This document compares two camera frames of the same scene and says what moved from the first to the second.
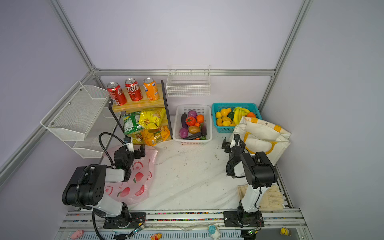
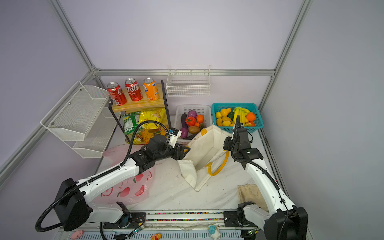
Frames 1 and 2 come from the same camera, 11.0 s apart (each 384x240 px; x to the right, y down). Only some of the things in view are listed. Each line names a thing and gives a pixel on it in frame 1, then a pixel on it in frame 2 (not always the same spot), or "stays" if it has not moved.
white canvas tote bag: [260, 136] -> [206, 157]
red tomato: [190, 121] stays
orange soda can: [151, 89] stays
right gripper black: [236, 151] stays
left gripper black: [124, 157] -> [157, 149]
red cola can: [133, 89] stays
